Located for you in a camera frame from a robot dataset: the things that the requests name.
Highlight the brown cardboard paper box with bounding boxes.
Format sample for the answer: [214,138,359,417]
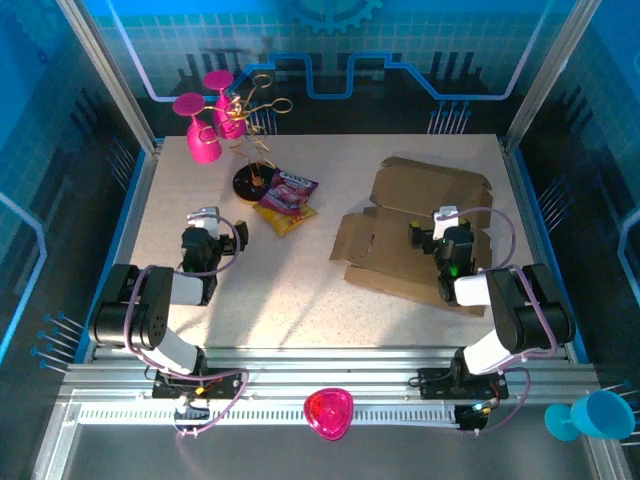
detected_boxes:
[328,155,494,318]

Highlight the purple and yellow snack bag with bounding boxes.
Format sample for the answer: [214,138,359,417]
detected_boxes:
[252,168,321,239]

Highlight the pink plastic goblet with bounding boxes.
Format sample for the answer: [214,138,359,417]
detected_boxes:
[172,92,224,167]
[202,69,249,142]

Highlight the pink triangular plastic bowl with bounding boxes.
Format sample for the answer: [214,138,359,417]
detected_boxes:
[302,387,355,443]

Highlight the blue plastic goblet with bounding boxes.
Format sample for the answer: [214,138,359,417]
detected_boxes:
[543,389,637,443]

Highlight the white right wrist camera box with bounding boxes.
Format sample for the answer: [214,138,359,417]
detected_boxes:
[432,205,459,241]

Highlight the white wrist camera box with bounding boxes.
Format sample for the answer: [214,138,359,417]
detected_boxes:
[186,205,222,242]
[432,205,459,241]

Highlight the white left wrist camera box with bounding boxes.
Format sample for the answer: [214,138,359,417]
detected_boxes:
[186,205,222,242]

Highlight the gold wire rack black base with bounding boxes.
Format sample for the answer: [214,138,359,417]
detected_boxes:
[202,73,294,206]

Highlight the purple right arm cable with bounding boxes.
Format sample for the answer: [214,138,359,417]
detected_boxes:
[452,206,559,437]

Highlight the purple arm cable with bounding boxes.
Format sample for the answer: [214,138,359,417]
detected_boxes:
[452,206,559,437]
[122,212,250,439]

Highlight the aluminium table side rail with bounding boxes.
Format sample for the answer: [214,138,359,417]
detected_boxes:
[499,134,584,362]
[83,138,166,362]

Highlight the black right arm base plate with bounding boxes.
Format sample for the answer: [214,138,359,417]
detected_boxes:
[416,365,511,401]

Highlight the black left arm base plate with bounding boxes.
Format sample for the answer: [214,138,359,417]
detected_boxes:
[148,366,245,401]

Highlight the aluminium frame rail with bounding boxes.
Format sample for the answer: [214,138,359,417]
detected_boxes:
[58,346,602,408]

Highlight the small electronics board with wires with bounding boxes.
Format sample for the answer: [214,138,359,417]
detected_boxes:
[456,401,490,433]
[172,396,212,422]

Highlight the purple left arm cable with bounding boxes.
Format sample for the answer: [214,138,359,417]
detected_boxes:
[122,212,250,439]

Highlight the white slotted cable duct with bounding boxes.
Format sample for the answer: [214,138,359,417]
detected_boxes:
[76,405,462,427]

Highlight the aluminium frame post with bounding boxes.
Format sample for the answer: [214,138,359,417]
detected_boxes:
[501,0,604,152]
[56,0,162,154]

